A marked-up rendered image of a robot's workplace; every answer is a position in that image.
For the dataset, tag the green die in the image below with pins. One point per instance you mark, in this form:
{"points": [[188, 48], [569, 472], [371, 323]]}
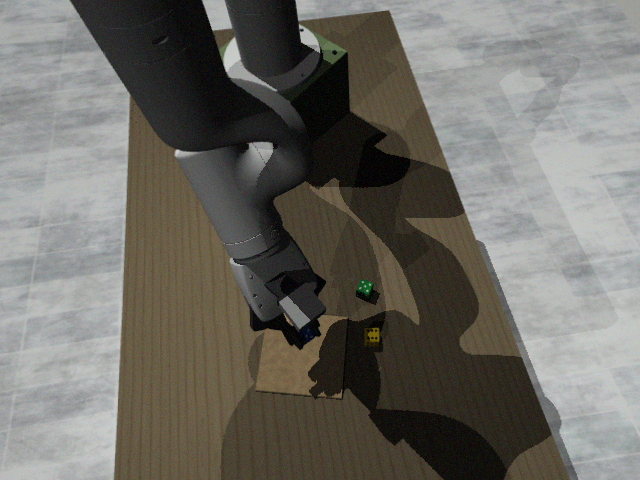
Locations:
{"points": [[364, 289]]}

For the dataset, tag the tan square mat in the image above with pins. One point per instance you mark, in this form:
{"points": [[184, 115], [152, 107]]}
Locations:
{"points": [[316, 370]]}

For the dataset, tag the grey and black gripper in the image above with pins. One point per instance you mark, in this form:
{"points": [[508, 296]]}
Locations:
{"points": [[252, 273]]}

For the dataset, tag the blue die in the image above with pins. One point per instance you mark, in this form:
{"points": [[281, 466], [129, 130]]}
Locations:
{"points": [[305, 335]]}

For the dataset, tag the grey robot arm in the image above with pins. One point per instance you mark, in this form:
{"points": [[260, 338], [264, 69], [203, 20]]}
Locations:
{"points": [[166, 55]]}

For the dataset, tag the yellow die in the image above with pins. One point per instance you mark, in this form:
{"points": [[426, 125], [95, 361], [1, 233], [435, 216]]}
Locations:
{"points": [[371, 337]]}

